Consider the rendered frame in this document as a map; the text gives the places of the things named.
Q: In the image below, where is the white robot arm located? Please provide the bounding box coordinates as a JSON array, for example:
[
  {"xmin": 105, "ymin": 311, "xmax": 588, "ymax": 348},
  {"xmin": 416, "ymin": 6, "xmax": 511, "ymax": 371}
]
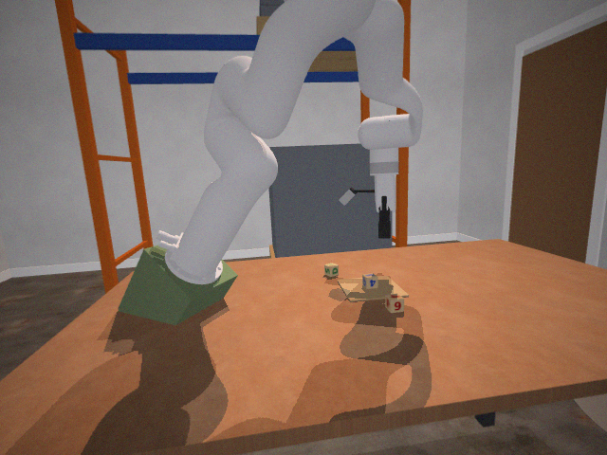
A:
[{"xmin": 156, "ymin": 0, "xmax": 423, "ymax": 284}]

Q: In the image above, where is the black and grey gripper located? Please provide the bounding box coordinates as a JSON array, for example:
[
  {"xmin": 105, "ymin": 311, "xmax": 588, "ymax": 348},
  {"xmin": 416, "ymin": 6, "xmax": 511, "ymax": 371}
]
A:
[{"xmin": 370, "ymin": 173, "xmax": 398, "ymax": 239}]

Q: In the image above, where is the tan flat mat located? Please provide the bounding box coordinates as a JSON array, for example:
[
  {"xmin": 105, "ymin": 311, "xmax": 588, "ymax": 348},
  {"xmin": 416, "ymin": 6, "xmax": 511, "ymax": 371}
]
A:
[{"xmin": 337, "ymin": 276, "xmax": 409, "ymax": 301}]

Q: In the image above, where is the beige letter block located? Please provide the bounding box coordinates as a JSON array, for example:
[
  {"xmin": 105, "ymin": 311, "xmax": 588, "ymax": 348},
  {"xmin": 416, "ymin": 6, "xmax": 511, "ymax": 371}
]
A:
[
  {"xmin": 362, "ymin": 273, "xmax": 378, "ymax": 289},
  {"xmin": 385, "ymin": 294, "xmax": 404, "ymax": 313},
  {"xmin": 324, "ymin": 263, "xmax": 339, "ymax": 277}
]

